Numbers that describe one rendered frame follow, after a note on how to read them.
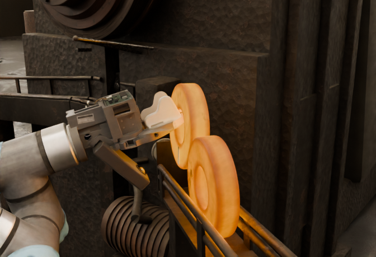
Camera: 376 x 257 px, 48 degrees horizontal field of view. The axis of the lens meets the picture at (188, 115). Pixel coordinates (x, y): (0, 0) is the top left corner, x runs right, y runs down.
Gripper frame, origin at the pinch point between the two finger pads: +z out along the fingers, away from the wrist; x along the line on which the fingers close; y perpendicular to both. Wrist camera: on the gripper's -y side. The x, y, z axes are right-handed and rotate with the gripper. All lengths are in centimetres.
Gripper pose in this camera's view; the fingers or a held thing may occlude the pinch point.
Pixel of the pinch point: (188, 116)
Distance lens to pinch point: 75.2
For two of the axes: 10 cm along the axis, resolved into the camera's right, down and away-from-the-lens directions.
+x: -2.8, -2.6, 9.2
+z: 9.3, -3.2, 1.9
